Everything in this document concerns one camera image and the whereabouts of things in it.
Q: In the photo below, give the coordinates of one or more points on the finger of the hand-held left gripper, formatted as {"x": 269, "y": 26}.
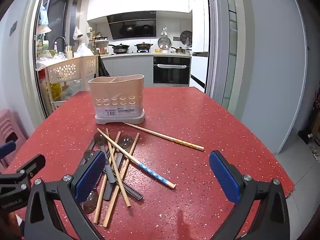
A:
{"x": 7, "y": 148}
{"x": 31, "y": 163}

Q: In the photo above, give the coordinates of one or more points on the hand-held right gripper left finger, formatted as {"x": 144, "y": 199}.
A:
{"x": 91, "y": 177}

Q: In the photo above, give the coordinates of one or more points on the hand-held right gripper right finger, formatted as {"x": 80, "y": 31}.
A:
{"x": 223, "y": 177}

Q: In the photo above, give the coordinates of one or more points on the pile of wooden chopsticks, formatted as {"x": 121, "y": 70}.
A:
{"x": 155, "y": 173}

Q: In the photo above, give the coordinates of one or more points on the wooden chopstick yellow pattern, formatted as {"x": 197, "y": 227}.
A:
{"x": 162, "y": 136}

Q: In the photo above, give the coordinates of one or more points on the beige plastic utensil holder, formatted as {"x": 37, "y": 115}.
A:
{"x": 117, "y": 97}

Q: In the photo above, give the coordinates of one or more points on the person's left hand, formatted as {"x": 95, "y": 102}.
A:
{"x": 10, "y": 223}

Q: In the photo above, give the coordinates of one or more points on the pink plastic stool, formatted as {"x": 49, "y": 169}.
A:
{"x": 10, "y": 130}

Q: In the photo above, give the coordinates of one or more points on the yellow oil bottle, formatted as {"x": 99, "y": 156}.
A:
{"x": 56, "y": 90}

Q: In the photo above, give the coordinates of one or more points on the clear crumpled plastic bags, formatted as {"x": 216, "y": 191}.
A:
{"x": 48, "y": 60}

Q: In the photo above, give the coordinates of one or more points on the beige perforated basket trolley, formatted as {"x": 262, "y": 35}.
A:
{"x": 67, "y": 68}

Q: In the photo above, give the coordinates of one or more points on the black hanging bag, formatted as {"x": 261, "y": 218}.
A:
{"x": 102, "y": 68}

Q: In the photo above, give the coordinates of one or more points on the beige knife block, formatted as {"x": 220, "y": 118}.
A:
{"x": 69, "y": 52}

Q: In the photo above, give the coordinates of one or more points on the black built-in oven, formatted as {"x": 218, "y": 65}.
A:
{"x": 171, "y": 71}

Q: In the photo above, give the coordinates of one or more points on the black kitchen faucet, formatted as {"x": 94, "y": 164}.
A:
{"x": 59, "y": 40}

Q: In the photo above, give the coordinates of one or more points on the black wok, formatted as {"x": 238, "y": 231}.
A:
{"x": 121, "y": 48}

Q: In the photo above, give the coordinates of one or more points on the gold cooking pot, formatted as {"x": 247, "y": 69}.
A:
{"x": 180, "y": 50}

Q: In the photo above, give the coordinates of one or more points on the spice rack with bottles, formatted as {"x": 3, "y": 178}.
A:
{"x": 98, "y": 43}

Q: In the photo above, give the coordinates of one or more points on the white hanging plastic bag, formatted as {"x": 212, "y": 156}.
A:
{"x": 78, "y": 33}

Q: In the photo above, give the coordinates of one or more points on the blue packet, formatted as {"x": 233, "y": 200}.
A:
{"x": 43, "y": 13}

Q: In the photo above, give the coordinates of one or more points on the lidded wok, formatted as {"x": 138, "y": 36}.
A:
{"x": 144, "y": 46}

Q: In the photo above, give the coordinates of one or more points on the black round divided pan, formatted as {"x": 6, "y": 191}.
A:
{"x": 186, "y": 37}

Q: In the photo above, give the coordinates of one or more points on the round metal steamer plate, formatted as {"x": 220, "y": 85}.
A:
{"x": 164, "y": 42}

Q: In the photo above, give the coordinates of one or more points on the white fridge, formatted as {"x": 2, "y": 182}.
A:
{"x": 198, "y": 30}

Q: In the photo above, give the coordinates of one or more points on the black range hood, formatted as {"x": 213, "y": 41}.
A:
{"x": 132, "y": 26}

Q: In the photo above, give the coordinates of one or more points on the grey sliding door frame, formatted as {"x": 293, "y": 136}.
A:
{"x": 230, "y": 42}

